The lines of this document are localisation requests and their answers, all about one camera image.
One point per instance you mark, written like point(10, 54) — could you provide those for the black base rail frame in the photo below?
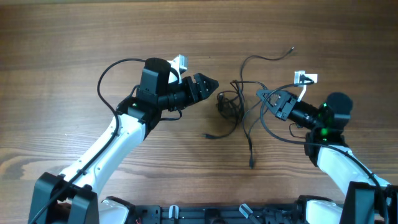
point(273, 213)

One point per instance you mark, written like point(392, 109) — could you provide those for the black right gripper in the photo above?
point(288, 106)

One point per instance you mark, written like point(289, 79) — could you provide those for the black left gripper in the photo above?
point(199, 93)

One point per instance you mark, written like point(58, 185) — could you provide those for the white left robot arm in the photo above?
point(72, 196)

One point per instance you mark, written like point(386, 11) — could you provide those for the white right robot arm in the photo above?
point(366, 194)

